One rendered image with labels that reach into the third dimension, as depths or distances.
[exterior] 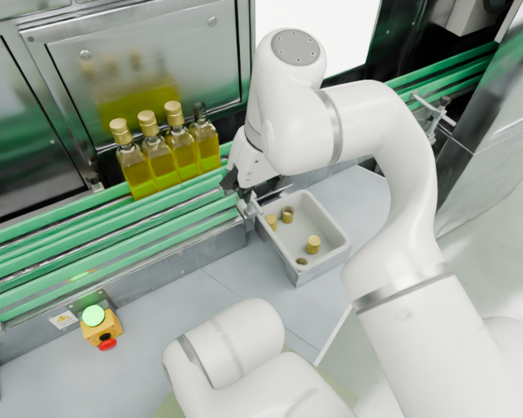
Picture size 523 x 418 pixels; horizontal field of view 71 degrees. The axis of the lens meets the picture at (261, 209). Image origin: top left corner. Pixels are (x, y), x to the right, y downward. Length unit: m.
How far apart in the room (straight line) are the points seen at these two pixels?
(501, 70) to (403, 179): 1.01
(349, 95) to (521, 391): 0.26
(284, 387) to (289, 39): 0.37
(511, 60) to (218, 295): 1.05
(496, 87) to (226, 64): 0.82
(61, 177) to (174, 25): 0.48
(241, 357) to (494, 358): 0.31
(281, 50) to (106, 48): 0.55
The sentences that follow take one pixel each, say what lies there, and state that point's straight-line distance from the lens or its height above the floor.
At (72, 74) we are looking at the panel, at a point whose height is 1.22.
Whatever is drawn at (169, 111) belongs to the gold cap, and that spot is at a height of 1.16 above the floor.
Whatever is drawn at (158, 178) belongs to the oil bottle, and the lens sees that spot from 0.90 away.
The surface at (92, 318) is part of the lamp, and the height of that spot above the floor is 0.85.
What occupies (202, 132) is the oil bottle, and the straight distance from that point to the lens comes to 0.87.
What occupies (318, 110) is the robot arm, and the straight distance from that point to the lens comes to 0.34.
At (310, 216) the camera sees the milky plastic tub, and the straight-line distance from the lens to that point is 1.09.
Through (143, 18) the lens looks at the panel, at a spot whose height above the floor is 1.29.
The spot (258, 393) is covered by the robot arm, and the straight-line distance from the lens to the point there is 0.46.
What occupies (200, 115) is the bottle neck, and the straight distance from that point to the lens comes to 0.86.
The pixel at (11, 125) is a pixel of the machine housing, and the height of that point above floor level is 1.12.
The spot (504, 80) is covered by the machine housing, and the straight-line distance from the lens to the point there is 1.36.
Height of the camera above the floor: 1.65
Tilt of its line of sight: 52 degrees down
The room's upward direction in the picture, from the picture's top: straight up
